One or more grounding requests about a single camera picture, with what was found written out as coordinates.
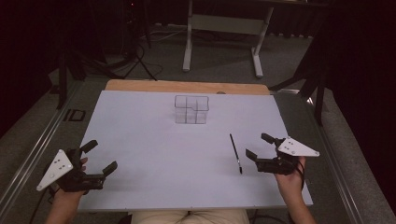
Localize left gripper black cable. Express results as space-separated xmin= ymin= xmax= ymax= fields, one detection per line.
xmin=28 ymin=186 xmax=59 ymax=224

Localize white floor cable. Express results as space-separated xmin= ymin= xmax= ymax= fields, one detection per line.
xmin=139 ymin=21 xmax=189 ymax=42

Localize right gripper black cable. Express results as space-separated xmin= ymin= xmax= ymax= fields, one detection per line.
xmin=294 ymin=158 xmax=306 ymax=191

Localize person's left hand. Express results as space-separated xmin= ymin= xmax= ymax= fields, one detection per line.
xmin=50 ymin=157 xmax=89 ymax=205

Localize white board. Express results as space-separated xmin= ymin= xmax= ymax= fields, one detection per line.
xmin=77 ymin=90 xmax=314 ymax=213

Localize person's right hand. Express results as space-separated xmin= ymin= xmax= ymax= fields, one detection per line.
xmin=273 ymin=157 xmax=308 ymax=201

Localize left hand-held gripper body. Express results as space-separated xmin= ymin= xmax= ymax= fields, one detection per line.
xmin=35 ymin=147 xmax=107 ymax=196

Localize metal floor rail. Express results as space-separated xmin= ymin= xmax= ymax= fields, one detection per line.
xmin=270 ymin=88 xmax=366 ymax=224
xmin=0 ymin=79 xmax=84 ymax=216

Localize black metal stand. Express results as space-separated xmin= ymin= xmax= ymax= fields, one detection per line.
xmin=55 ymin=46 xmax=90 ymax=110
xmin=268 ymin=46 xmax=329 ymax=126

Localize black pen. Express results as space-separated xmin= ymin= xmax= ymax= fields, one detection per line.
xmin=229 ymin=133 xmax=244 ymax=175

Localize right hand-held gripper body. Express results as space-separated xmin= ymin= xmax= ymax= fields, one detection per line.
xmin=255 ymin=136 xmax=320 ymax=176

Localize white metal stand frame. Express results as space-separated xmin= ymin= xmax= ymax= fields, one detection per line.
xmin=182 ymin=0 xmax=276 ymax=79

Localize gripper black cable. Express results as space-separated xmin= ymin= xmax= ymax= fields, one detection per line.
xmin=28 ymin=186 xmax=59 ymax=224
xmin=294 ymin=158 xmax=306 ymax=191

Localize black tripod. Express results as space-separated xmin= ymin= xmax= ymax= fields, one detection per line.
xmin=122 ymin=0 xmax=159 ymax=82

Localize person's beige pants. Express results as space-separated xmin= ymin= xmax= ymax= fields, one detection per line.
xmin=130 ymin=209 xmax=250 ymax=224

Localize clear plastic organizer box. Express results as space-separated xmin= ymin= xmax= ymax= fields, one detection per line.
xmin=174 ymin=94 xmax=210 ymax=125

